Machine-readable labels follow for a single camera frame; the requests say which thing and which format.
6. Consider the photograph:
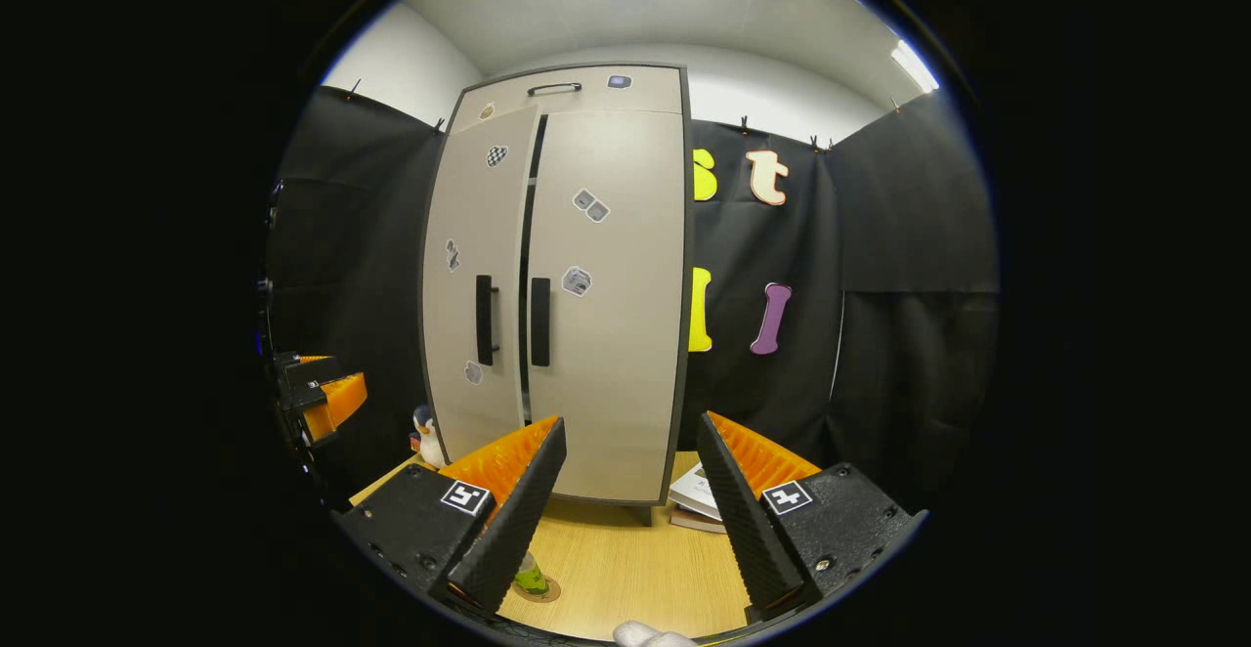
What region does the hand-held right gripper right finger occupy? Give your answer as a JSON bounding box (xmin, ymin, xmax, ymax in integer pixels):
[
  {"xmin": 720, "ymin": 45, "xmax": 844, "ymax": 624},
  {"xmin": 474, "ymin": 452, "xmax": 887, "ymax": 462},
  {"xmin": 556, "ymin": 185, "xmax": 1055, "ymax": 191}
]
[{"xmin": 696, "ymin": 410, "xmax": 929, "ymax": 626}]

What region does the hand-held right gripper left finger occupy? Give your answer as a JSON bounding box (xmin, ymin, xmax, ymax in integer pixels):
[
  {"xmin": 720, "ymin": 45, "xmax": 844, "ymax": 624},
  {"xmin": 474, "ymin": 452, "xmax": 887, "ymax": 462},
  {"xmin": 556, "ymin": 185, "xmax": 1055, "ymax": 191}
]
[{"xmin": 330, "ymin": 414, "xmax": 570, "ymax": 621}]

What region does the green label bottle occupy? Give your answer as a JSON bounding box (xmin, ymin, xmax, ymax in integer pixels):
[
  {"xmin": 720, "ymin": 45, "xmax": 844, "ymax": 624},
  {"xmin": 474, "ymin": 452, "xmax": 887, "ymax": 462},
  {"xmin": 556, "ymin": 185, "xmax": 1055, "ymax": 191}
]
[{"xmin": 515, "ymin": 551, "xmax": 551, "ymax": 597}]

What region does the grey cabinet door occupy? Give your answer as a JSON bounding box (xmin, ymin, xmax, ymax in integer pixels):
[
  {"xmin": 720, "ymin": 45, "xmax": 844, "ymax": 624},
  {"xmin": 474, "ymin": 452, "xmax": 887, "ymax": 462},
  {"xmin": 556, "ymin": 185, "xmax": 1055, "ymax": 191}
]
[
  {"xmin": 524, "ymin": 109, "xmax": 687, "ymax": 506},
  {"xmin": 420, "ymin": 105, "xmax": 541, "ymax": 467}
]

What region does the grey cabinet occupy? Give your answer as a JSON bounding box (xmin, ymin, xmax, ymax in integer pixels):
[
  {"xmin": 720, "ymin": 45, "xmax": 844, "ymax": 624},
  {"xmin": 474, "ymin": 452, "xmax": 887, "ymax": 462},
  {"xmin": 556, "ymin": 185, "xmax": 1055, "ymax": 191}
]
[{"xmin": 418, "ymin": 63, "xmax": 697, "ymax": 529}]

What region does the grey cabinet drawer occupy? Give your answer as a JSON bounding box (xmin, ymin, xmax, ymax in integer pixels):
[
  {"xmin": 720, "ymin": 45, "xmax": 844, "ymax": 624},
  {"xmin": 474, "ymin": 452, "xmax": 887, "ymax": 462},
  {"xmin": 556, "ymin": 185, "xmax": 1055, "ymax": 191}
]
[{"xmin": 450, "ymin": 66, "xmax": 683, "ymax": 135}]

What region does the brown book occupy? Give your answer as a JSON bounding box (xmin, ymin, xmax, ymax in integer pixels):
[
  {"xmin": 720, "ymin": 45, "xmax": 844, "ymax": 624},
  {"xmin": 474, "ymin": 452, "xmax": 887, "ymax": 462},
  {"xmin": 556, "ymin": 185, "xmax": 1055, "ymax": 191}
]
[{"xmin": 669, "ymin": 505, "xmax": 729, "ymax": 535}]

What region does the white cover book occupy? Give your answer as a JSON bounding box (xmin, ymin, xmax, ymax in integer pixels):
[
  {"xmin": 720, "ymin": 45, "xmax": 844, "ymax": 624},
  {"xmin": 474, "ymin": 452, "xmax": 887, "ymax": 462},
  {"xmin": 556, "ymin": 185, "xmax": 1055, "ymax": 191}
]
[{"xmin": 668, "ymin": 461, "xmax": 724, "ymax": 521}]

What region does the small penguin toy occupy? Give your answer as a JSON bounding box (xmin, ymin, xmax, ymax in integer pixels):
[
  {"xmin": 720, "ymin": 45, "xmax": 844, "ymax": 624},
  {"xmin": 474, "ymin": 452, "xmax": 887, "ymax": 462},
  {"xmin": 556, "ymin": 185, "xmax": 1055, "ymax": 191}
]
[{"xmin": 410, "ymin": 405, "xmax": 448, "ymax": 470}]

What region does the black backdrop cloth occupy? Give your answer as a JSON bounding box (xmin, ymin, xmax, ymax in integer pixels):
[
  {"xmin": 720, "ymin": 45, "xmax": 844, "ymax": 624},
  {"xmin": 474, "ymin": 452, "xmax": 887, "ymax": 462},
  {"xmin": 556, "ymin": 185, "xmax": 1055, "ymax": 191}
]
[
  {"xmin": 831, "ymin": 90, "xmax": 1000, "ymax": 521},
  {"xmin": 262, "ymin": 85, "xmax": 446, "ymax": 506},
  {"xmin": 674, "ymin": 117, "xmax": 851, "ymax": 467}
]

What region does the small ceiling light panel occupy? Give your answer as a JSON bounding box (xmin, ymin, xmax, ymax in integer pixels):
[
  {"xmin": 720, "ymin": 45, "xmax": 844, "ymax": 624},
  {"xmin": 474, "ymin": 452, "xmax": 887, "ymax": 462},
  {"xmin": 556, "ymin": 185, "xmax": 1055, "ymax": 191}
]
[{"xmin": 889, "ymin": 38, "xmax": 941, "ymax": 95}]

